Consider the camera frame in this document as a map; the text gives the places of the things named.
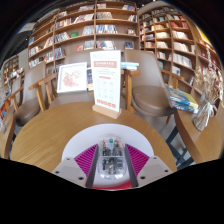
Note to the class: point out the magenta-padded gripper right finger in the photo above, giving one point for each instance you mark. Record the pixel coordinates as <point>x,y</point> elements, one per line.
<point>138,161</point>

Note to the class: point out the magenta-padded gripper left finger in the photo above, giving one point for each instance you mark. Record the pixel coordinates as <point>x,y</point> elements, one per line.
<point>85,161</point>

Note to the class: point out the transparent computer mouse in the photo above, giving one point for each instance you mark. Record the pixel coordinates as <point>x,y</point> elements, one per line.
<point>111,160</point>

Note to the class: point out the white mouse pad red rest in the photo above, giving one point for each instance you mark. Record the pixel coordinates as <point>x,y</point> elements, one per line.
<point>83,136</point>

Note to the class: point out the beige wooden-armed chair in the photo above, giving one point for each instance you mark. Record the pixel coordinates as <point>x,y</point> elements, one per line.
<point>30,106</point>
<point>71,98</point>
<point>150,96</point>

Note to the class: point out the stack of colourful books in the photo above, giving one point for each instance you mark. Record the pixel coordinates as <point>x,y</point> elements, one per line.
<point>183,100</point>

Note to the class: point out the glass vase white dried flowers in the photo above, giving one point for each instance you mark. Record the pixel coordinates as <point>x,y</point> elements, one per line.
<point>202,116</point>

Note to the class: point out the dark cover book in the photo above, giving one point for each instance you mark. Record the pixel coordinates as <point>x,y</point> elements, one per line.
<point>89,78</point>

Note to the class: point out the white sign wooden base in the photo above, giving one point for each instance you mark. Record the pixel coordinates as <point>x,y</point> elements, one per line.
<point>106,80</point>

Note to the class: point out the white framed floral picture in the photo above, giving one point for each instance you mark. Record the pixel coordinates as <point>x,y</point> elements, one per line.
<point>71,78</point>

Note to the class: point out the small distant wooden bookshelf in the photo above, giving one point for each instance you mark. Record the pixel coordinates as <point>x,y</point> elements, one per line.
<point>11,68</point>

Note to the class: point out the wooden bookshelf with yellow poster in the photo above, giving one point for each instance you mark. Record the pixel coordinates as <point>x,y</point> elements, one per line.
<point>176,46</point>

